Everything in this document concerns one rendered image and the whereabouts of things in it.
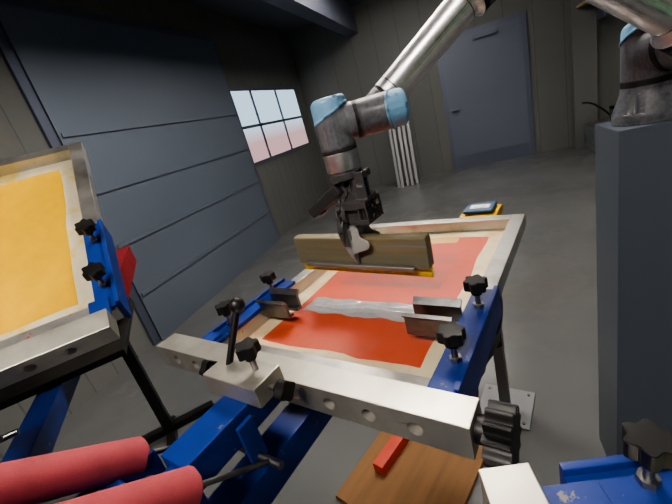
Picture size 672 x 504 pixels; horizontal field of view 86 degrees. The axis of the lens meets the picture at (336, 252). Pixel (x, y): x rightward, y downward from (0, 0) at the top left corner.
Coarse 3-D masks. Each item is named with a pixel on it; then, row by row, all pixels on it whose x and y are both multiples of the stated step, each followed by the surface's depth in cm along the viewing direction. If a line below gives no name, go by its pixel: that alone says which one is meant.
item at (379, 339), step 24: (480, 240) 108; (456, 264) 97; (384, 288) 96; (408, 288) 92; (456, 288) 86; (360, 336) 78; (384, 336) 76; (408, 336) 73; (384, 360) 68; (408, 360) 67
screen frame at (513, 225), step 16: (384, 224) 136; (400, 224) 131; (416, 224) 126; (432, 224) 123; (448, 224) 120; (464, 224) 117; (480, 224) 114; (496, 224) 111; (512, 224) 104; (512, 240) 94; (496, 256) 88; (512, 256) 90; (304, 272) 112; (320, 272) 115; (496, 272) 81; (304, 288) 108; (256, 320) 93; (240, 336) 88; (272, 352) 75; (288, 352) 73; (352, 368) 63; (368, 368) 62; (416, 384) 56
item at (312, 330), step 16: (320, 288) 106; (336, 288) 103; (352, 288) 101; (368, 288) 98; (304, 304) 99; (288, 320) 93; (304, 320) 91; (320, 320) 89; (336, 320) 87; (352, 320) 85; (272, 336) 88; (288, 336) 86; (304, 336) 84; (320, 336) 82; (336, 336) 80
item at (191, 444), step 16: (224, 400) 56; (272, 400) 58; (208, 416) 54; (224, 416) 53; (240, 416) 53; (256, 416) 55; (192, 432) 51; (208, 432) 51; (224, 432) 51; (176, 448) 49; (192, 448) 49; (208, 448) 48; (224, 448) 51; (176, 464) 47; (192, 464) 47; (208, 464) 48; (224, 464) 51
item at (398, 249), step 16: (304, 240) 91; (320, 240) 88; (336, 240) 86; (368, 240) 81; (384, 240) 78; (400, 240) 76; (416, 240) 74; (304, 256) 94; (320, 256) 91; (336, 256) 88; (368, 256) 83; (384, 256) 80; (400, 256) 78; (416, 256) 76; (432, 256) 77
